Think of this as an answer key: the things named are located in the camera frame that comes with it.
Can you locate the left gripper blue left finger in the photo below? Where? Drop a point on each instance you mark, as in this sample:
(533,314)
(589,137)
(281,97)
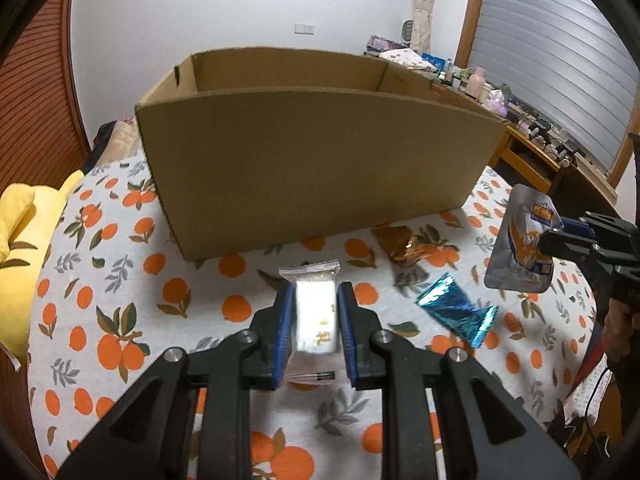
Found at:
(281,343)

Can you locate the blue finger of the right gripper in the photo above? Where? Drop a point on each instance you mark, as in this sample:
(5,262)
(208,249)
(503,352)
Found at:
(558,244)
(578,228)

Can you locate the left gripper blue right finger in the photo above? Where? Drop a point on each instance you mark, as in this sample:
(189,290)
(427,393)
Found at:
(347,309)

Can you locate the grey orange snack pouch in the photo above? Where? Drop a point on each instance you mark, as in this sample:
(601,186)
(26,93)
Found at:
(516,262)

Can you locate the small white snack packet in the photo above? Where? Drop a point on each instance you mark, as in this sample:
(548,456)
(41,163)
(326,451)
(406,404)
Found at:
(316,346)

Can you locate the blue foil snack packet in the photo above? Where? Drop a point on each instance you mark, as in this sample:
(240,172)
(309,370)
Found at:
(449,305)

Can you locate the wooden sideboard cabinet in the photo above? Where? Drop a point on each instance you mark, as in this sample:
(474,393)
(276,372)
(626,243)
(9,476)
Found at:
(575,189)

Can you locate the brown foil snack packet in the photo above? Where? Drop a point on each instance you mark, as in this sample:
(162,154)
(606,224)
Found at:
(400,244)

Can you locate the brown cardboard box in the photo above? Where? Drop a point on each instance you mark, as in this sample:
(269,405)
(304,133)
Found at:
(250,147)

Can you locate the pink bottle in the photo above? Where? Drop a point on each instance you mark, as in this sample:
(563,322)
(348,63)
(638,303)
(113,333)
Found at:
(475,83)

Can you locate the grey window blind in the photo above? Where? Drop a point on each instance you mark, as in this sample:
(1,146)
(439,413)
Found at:
(563,58)

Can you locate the folded floral cloth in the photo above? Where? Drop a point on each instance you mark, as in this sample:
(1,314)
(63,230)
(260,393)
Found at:
(407,58)

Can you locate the yellow plush toy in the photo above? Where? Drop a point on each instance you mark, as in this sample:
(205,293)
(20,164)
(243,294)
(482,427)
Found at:
(29,216)

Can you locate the beige curtain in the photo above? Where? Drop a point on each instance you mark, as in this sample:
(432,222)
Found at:
(424,5)

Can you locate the brown louvered wardrobe door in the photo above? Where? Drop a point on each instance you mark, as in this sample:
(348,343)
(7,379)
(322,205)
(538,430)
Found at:
(43,139)

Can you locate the white wall switch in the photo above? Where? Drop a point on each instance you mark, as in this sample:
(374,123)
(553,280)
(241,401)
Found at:
(303,29)

